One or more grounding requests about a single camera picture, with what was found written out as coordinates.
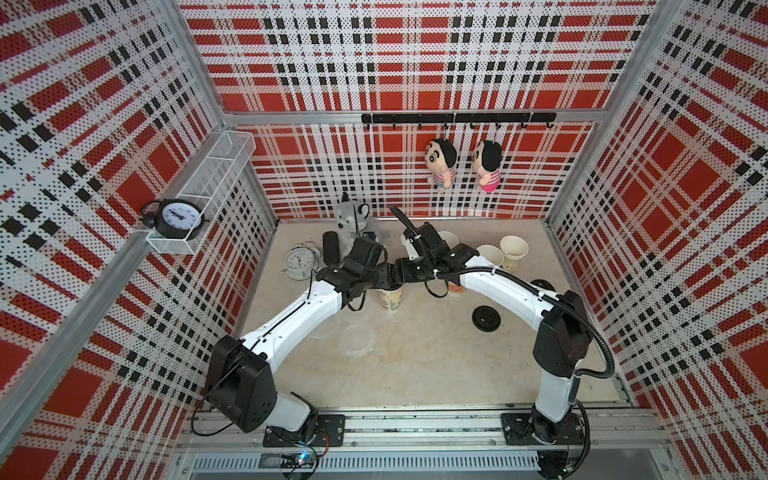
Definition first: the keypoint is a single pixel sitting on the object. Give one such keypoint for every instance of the black glasses case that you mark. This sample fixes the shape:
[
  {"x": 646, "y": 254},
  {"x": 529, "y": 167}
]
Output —
[{"x": 331, "y": 248}]

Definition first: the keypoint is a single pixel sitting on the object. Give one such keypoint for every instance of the black cup lid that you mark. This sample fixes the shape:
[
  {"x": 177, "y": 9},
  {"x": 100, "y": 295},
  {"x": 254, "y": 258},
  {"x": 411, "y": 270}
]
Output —
[
  {"x": 543, "y": 284},
  {"x": 486, "y": 318}
]

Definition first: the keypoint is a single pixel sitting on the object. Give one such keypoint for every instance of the hanging doll blue shorts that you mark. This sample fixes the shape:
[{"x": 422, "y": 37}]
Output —
[{"x": 440, "y": 159}]

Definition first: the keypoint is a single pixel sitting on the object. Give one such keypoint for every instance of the white alarm clock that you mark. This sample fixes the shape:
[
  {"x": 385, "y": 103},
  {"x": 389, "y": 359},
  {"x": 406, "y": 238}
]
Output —
[{"x": 301, "y": 261}]

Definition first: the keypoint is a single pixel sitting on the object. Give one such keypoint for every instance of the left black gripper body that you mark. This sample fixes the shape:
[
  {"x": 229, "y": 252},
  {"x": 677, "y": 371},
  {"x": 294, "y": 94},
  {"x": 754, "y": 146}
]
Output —
[{"x": 378, "y": 278}]

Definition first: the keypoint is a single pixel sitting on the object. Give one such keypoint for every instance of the black cup lid right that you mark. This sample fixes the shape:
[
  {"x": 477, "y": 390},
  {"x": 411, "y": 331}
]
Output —
[{"x": 486, "y": 318}]

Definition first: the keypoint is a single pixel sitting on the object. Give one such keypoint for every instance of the hanging doll pink dress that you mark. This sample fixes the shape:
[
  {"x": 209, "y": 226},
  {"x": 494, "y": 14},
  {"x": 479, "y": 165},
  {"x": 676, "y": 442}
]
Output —
[{"x": 486, "y": 160}]

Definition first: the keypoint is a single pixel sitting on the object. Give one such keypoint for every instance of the white wire basket shelf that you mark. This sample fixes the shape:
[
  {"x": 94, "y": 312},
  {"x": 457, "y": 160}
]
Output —
[{"x": 212, "y": 180}]

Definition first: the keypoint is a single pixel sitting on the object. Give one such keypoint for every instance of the paper milk tea cup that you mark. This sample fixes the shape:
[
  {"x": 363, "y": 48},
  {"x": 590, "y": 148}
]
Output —
[{"x": 391, "y": 299}]

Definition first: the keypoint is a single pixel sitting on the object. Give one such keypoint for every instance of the black wall clock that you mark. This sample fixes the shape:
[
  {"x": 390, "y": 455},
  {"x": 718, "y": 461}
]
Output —
[{"x": 174, "y": 219}]

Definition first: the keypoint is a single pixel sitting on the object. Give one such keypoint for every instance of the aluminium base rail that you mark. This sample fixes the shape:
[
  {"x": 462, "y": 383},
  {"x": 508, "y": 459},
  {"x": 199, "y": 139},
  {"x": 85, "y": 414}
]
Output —
[{"x": 613, "y": 443}]

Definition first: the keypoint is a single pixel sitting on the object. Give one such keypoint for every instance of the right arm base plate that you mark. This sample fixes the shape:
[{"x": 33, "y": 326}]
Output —
[{"x": 532, "y": 429}]

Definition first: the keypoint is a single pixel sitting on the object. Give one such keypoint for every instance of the black hook rail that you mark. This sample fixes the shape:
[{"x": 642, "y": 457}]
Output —
[{"x": 445, "y": 118}]

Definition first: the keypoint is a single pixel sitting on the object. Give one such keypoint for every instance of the grey husky plush toy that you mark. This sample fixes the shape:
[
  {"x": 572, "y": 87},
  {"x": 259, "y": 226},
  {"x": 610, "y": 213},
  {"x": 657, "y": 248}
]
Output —
[{"x": 355, "y": 219}]

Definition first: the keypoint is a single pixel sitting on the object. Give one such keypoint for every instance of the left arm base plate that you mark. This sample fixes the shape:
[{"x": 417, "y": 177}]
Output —
[{"x": 319, "y": 431}]

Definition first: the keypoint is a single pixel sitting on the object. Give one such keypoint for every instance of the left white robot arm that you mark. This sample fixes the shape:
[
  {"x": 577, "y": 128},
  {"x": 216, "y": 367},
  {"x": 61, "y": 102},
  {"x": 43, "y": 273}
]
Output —
[{"x": 240, "y": 380}]

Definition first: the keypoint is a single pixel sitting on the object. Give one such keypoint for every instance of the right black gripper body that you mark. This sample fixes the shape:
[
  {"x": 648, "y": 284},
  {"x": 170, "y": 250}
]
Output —
[{"x": 415, "y": 270}]

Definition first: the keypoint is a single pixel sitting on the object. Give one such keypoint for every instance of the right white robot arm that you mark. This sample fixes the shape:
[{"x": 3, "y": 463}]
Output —
[{"x": 567, "y": 346}]

